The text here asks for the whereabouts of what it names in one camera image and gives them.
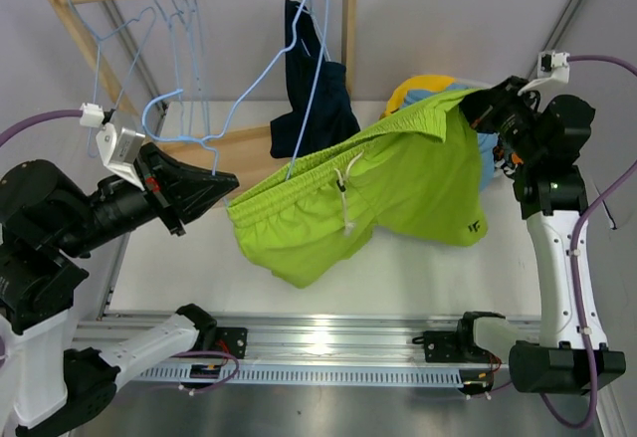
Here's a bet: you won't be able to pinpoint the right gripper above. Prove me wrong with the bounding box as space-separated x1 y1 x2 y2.
458 76 546 164

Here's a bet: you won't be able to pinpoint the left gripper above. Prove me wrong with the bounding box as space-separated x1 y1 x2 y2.
50 142 238 260

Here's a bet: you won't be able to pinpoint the yellow shorts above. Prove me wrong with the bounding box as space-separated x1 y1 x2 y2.
380 75 467 118

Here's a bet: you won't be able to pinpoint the orange camouflage shorts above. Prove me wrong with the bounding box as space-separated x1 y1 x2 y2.
493 143 517 179

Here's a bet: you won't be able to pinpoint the lime green shorts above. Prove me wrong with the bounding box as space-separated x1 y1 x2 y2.
228 90 488 289

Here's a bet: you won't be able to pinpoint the navy blue shorts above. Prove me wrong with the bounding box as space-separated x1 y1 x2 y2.
270 0 360 159

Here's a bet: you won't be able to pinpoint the blue hanger of camouflage shorts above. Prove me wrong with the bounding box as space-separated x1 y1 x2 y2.
67 0 158 158

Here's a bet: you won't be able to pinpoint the blue hanger of light-blue shorts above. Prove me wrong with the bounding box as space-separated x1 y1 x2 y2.
164 0 211 135

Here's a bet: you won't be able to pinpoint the light blue shorts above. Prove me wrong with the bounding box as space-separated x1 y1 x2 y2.
400 86 499 192

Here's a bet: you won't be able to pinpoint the blue hanger of yellow shorts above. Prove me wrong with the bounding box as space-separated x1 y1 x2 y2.
152 0 200 136

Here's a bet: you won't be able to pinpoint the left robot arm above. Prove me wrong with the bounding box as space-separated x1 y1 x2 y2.
1 143 239 436

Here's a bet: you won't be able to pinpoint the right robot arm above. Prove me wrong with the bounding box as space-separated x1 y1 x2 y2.
460 77 626 395

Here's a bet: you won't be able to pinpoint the white plastic basket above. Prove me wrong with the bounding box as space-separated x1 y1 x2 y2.
454 78 493 90

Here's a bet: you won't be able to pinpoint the wooden clothes rack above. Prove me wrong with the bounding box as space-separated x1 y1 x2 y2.
43 0 363 177

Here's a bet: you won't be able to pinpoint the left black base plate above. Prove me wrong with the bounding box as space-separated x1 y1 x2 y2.
193 327 249 359

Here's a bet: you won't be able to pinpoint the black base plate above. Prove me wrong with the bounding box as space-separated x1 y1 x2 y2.
193 327 249 359
411 329 504 364

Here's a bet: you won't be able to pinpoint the aluminium mounting rail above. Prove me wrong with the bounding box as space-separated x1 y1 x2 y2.
72 312 461 366

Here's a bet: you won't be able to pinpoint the white slotted cable duct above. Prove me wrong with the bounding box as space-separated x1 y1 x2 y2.
136 362 463 388

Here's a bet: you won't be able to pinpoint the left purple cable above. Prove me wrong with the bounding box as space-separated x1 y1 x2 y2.
0 110 86 363

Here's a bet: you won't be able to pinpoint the purple cable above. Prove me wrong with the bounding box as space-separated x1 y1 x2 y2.
539 56 637 429
0 110 86 363

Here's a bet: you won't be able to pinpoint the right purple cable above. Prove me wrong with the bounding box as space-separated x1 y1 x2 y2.
539 56 637 429

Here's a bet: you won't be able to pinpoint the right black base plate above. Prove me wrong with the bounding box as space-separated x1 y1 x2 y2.
411 329 504 364

